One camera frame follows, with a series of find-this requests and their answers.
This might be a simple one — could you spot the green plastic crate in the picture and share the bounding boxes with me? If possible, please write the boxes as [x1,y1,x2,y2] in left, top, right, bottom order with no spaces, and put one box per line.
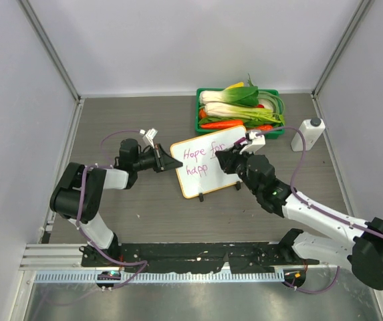
[195,86,285,139]

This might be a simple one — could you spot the large orange carrot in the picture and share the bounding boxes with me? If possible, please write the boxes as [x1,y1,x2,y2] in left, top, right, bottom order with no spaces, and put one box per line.
[200,119,243,130]

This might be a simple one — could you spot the bok choy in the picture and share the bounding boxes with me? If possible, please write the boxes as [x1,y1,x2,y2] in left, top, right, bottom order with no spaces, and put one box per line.
[199,86,259,107]
[202,102,269,122]

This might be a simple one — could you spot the small orange carrot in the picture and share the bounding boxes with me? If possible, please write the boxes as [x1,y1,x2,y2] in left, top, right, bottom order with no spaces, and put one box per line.
[254,125,273,131]

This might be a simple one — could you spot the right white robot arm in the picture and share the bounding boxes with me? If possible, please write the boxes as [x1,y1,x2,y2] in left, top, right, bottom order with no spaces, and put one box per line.
[215,148,383,290]

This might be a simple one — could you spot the white slotted cable duct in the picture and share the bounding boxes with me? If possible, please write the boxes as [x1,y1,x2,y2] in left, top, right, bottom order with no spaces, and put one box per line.
[34,270,284,285]

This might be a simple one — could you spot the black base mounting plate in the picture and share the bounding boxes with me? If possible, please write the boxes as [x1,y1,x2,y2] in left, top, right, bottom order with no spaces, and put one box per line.
[81,241,321,274]

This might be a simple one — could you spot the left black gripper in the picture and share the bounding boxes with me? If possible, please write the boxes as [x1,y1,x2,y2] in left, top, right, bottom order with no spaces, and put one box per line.
[132,144,181,173]

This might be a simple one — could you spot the yellow pepper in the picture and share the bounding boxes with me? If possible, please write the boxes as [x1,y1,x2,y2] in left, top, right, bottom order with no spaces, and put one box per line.
[225,82,244,90]

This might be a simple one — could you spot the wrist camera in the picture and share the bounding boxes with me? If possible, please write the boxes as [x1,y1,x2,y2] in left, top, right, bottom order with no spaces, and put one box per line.
[139,128,158,148]
[239,130,266,154]

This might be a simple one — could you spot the lower bok choy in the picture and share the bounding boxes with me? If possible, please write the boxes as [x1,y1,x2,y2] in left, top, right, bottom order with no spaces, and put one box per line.
[202,102,269,122]

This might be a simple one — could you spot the green long beans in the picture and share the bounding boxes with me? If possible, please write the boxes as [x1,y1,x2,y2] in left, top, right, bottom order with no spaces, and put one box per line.
[257,90,285,126]

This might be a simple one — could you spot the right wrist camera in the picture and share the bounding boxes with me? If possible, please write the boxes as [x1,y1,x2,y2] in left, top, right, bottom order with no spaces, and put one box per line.
[239,130,266,154]

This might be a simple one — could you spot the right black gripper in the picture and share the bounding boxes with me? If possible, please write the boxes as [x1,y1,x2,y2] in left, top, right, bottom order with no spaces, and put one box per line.
[216,144,260,195]

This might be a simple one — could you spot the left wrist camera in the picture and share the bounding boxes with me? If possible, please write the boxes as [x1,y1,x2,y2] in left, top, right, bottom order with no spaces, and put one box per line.
[139,128,158,148]

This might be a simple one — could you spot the small orange-framed whiteboard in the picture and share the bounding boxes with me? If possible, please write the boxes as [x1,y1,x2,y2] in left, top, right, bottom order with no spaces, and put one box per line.
[170,126,245,199]

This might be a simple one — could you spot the pink-capped whiteboard marker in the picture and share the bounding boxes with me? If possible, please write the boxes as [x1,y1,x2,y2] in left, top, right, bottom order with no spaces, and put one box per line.
[234,137,247,150]

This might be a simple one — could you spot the white bottle grey cap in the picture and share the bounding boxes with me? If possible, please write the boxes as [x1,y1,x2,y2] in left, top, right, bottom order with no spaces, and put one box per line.
[291,117,326,152]

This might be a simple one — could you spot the upper bok choy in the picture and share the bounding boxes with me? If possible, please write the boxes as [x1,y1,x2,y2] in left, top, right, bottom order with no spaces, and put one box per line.
[199,86,259,107]

